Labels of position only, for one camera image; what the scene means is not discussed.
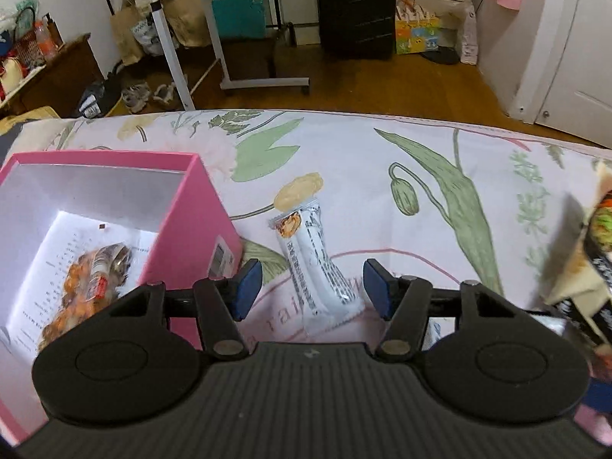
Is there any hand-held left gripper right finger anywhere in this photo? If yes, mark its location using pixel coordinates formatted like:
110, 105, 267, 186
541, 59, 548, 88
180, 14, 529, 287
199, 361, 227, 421
362, 258, 524, 363

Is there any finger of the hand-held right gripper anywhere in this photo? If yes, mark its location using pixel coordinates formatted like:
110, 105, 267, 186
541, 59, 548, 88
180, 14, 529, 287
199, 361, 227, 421
586, 377, 612, 414

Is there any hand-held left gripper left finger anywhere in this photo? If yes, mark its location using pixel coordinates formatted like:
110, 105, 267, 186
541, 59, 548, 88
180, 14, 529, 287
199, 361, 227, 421
109, 258, 264, 361

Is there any white snack packet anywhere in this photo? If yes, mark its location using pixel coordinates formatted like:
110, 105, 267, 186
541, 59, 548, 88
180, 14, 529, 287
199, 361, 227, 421
269, 199, 366, 340

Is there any pink cardboard box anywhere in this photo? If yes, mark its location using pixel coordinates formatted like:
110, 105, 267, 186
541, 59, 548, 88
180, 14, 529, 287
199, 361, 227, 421
0, 151, 244, 445

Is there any dark snack packet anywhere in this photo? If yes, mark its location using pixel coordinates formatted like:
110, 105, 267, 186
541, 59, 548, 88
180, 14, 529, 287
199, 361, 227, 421
545, 160, 612, 345

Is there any clear bag of orange candies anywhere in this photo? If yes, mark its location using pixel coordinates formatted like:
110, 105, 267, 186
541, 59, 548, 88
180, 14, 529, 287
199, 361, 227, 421
38, 243, 135, 352

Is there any floral blanket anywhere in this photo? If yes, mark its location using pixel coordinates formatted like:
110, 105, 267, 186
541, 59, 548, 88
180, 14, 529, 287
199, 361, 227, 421
0, 110, 612, 441

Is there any printed paper sheet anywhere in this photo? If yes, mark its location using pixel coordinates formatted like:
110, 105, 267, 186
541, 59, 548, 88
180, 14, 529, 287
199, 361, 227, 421
0, 210, 158, 359

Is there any grey sneaker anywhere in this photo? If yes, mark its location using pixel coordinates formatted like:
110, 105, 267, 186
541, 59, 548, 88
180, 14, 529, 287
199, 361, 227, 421
152, 83, 177, 108
121, 81, 151, 114

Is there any dark round floor item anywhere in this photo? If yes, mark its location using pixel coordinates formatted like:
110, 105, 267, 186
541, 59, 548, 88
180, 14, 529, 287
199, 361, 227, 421
421, 47, 461, 65

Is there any black bag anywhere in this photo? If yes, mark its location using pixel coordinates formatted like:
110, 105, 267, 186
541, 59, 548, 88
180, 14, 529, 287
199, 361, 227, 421
76, 60, 125, 119

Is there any colourful gift bag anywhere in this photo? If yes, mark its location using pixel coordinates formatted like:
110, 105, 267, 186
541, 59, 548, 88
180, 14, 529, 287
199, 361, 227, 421
395, 0, 441, 55

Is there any printed white plastic bag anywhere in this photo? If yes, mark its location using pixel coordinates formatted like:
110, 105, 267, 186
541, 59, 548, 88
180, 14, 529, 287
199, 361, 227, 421
131, 19, 166, 55

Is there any teal tote bag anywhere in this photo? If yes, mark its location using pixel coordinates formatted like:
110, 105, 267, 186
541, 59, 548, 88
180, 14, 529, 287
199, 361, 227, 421
210, 0, 267, 41

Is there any brown paper bag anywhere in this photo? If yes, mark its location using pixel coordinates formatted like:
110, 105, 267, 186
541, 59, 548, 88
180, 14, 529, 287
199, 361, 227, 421
165, 0, 213, 49
111, 0, 144, 65

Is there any black suitcase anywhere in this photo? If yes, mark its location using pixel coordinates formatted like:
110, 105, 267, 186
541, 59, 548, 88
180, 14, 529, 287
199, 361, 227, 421
313, 0, 399, 61

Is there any wooden cabinet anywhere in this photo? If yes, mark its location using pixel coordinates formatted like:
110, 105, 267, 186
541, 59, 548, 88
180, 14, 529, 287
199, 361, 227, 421
0, 33, 103, 120

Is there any orange bottle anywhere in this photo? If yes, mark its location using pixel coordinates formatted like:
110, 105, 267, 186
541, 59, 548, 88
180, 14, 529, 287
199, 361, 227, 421
33, 19, 59, 60

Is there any white door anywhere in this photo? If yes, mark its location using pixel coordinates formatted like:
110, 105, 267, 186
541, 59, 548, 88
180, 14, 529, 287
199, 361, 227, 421
514, 0, 612, 135

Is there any woven basket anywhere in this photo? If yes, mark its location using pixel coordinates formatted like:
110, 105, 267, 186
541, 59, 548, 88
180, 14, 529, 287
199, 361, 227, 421
12, 7, 46, 65

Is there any white frame rolling table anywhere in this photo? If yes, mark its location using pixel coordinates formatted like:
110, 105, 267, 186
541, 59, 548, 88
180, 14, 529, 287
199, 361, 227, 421
149, 0, 311, 112

